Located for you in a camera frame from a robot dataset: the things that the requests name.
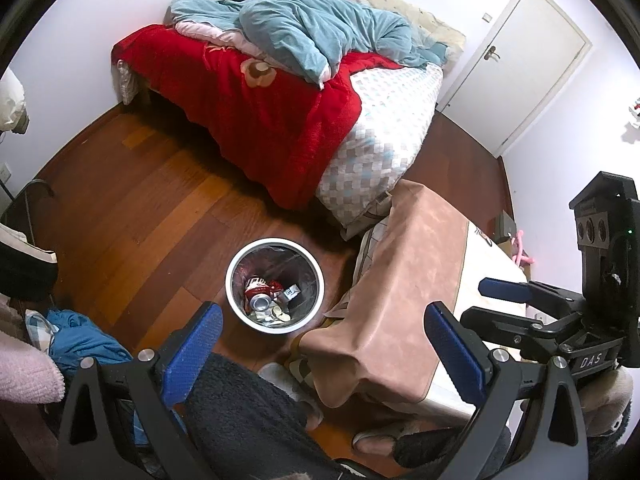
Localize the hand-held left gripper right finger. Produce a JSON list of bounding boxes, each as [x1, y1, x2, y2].
[[424, 301, 591, 480]]

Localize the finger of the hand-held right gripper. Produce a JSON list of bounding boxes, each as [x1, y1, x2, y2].
[[478, 277, 586, 313], [460, 306, 581, 348]]

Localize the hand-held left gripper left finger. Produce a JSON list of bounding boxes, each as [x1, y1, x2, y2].
[[57, 301, 224, 480]]

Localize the white metal trash bin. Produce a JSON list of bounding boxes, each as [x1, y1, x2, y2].
[[225, 240, 325, 333]]

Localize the person's right forearm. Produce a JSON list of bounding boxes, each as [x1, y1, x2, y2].
[[575, 367, 636, 438]]

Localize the pink toy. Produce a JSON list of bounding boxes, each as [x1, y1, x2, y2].
[[510, 229, 538, 267]]

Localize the red drink can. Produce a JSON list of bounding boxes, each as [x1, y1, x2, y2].
[[244, 275, 275, 311]]

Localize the black fleece pants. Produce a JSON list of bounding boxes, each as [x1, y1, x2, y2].
[[182, 352, 513, 480]]

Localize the brown suede table cloth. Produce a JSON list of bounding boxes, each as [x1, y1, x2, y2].
[[297, 178, 501, 408]]

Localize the grey slipper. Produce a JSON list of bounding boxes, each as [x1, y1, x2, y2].
[[351, 420, 426, 456], [257, 362, 326, 431]]

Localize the blue cloth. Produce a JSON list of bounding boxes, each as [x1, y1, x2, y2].
[[45, 308, 133, 376]]

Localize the clear plastic bin liner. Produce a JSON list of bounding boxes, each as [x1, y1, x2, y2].
[[232, 247, 320, 321]]

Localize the checked cloth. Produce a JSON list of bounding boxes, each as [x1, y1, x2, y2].
[[25, 308, 61, 356]]

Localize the pink fleece cloth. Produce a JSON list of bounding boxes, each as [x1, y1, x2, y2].
[[0, 342, 66, 406]]

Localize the black white bag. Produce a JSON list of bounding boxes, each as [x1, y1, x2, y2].
[[0, 222, 60, 301]]

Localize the checked bed mattress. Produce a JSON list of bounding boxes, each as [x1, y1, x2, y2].
[[315, 62, 445, 228]]

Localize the white door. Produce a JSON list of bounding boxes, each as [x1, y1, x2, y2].
[[436, 0, 593, 158]]

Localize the red blanket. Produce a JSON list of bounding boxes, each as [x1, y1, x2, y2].
[[112, 24, 401, 210]]

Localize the white fabric item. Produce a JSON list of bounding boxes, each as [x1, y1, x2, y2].
[[0, 67, 31, 133]]

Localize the pink white quilt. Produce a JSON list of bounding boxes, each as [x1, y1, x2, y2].
[[175, 19, 281, 58]]

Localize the teal duvet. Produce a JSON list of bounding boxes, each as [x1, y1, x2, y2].
[[165, 0, 448, 90]]

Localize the black metal chair frame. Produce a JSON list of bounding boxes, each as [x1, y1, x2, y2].
[[0, 178, 56, 256]]

